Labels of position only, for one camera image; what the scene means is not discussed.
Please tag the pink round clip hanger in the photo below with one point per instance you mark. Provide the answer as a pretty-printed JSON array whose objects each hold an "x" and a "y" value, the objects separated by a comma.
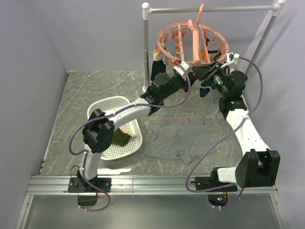
[{"x": 191, "y": 42}]

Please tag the silver clothes rack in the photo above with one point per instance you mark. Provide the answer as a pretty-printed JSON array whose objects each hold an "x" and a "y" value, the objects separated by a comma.
[{"x": 145, "y": 47}]

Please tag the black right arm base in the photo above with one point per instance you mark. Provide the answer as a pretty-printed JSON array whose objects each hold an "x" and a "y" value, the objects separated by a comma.
[{"x": 219, "y": 193}]

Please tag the beige underwear in basket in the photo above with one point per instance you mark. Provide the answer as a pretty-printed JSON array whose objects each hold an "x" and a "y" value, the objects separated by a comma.
[{"x": 125, "y": 130}]

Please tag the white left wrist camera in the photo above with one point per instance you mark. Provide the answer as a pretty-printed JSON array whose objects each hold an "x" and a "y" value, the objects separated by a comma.
[{"x": 181, "y": 67}]

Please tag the grey striped boxer underwear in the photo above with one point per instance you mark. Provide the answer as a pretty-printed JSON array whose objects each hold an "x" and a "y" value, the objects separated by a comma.
[{"x": 180, "y": 138}]

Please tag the navy blue hanging underwear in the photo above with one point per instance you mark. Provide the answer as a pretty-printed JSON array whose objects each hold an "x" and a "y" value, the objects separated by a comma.
[{"x": 205, "y": 88}]

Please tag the black hanging sock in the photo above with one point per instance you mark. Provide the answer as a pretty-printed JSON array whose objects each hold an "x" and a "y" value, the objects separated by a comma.
[{"x": 158, "y": 65}]

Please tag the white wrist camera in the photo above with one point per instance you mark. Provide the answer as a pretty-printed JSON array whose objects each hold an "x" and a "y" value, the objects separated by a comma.
[
  {"x": 181, "y": 67},
  {"x": 231, "y": 58}
]

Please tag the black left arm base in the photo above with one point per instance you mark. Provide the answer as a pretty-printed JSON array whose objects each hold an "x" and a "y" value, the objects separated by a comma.
[{"x": 88, "y": 195}]

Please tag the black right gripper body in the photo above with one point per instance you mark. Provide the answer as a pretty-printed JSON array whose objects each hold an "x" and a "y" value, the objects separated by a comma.
[{"x": 217, "y": 78}]

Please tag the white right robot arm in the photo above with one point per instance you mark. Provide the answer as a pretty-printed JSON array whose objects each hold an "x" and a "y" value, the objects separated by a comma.
[{"x": 259, "y": 164}]

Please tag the beige hanging garment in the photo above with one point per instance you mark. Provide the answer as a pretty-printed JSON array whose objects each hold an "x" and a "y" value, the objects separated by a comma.
[{"x": 213, "y": 55}]

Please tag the aluminium mounting rail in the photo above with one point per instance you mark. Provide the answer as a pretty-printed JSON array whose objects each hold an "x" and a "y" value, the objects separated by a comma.
[{"x": 164, "y": 184}]

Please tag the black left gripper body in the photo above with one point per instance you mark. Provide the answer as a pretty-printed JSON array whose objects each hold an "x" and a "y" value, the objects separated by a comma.
[{"x": 177, "y": 84}]

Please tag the olive green underwear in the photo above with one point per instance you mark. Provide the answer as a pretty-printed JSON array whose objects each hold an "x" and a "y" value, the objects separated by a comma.
[{"x": 120, "y": 139}]

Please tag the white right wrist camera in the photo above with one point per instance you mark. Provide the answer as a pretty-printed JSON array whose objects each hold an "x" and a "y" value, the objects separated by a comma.
[{"x": 231, "y": 58}]

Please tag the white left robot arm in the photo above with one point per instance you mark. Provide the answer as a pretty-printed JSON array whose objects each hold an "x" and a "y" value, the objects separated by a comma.
[{"x": 99, "y": 130}]

